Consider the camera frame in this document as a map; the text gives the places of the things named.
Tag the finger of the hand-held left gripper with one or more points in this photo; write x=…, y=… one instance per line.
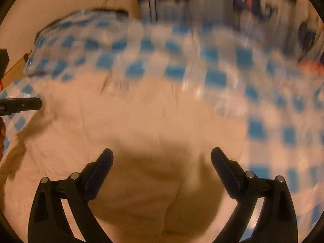
x=22, y=104

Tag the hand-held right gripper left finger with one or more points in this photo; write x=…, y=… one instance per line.
x=100, y=172

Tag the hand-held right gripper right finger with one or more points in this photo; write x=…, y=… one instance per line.
x=224, y=172

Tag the beige quilted garment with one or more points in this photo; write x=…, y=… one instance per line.
x=121, y=131

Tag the blue white checkered pillow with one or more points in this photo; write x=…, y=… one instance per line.
x=76, y=43

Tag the blue white checkered bed sheet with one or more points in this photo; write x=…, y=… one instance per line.
x=265, y=93

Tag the blue printed blanket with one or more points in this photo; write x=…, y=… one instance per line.
x=207, y=0

